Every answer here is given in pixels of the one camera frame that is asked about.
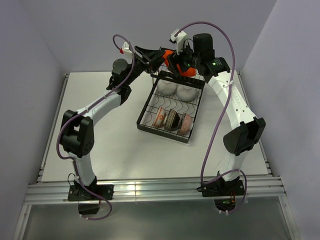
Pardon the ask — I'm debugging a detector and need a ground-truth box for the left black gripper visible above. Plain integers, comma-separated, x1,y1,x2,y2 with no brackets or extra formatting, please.
124,46,166,86

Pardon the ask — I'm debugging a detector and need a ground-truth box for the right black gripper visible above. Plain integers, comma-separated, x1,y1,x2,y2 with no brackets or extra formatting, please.
166,40,201,77

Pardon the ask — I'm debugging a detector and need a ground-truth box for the orange white patterned bowl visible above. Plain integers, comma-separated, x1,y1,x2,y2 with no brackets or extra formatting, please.
152,107,167,128

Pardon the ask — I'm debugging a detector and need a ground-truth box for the brown beige bowl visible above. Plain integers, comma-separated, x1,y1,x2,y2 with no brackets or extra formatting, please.
164,109,180,131

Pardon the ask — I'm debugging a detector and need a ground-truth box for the black white patterned bowl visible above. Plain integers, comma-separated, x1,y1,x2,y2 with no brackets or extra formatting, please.
178,113,194,136

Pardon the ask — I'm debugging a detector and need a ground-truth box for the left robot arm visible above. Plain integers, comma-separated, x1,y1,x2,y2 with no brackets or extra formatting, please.
56,46,166,200

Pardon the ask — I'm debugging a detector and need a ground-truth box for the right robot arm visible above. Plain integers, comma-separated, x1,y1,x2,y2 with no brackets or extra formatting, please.
168,29,266,195

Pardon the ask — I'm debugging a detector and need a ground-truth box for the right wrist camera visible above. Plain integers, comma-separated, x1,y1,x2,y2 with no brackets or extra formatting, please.
169,28,188,55

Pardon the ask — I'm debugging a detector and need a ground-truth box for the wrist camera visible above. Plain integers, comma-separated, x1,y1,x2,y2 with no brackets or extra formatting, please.
119,41,134,59
169,28,188,55

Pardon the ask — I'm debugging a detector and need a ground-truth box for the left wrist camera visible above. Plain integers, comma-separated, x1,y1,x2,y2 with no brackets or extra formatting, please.
119,41,134,59

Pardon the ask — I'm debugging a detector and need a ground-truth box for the black wire dish rack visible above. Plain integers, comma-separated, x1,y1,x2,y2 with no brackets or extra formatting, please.
136,61,205,144

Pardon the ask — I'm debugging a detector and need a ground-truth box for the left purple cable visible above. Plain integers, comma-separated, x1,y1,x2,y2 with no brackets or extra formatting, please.
56,33,136,221

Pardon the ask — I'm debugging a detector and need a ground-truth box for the purple cable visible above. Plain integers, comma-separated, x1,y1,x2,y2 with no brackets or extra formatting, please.
174,21,248,214
56,33,136,221

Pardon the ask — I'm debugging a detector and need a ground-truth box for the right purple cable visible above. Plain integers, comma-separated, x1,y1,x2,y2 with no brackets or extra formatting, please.
174,21,248,214

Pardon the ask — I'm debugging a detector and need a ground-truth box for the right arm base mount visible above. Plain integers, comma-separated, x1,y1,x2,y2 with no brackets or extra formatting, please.
196,178,245,197

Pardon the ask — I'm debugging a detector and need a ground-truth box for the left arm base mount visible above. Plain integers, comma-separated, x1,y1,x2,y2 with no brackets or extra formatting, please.
67,184,114,217

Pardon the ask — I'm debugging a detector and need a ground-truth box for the aluminium mounting rail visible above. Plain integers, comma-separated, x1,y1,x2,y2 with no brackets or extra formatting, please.
23,175,286,205

